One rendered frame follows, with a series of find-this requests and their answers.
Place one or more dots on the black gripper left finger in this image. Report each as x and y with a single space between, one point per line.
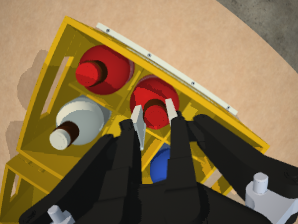
76 193

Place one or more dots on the white bottle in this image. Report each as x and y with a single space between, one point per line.
78 122

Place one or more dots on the blue bottle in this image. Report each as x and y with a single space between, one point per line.
158 163

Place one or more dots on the yellow divided crate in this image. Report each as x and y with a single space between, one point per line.
73 40
26 194

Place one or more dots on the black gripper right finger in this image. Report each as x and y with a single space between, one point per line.
270 185

